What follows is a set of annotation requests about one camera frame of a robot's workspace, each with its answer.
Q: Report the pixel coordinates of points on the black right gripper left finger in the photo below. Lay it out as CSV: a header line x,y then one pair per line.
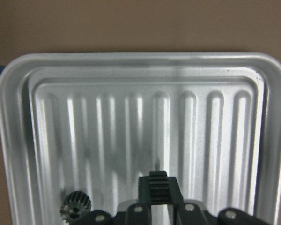
x,y
144,194

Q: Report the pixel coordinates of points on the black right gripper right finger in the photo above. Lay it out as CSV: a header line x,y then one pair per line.
x,y
175,195

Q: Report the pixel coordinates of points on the dark helical gear on tray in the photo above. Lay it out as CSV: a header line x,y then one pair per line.
x,y
75,205

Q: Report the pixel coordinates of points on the silver ribbed metal tray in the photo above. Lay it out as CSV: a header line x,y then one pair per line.
x,y
96,122

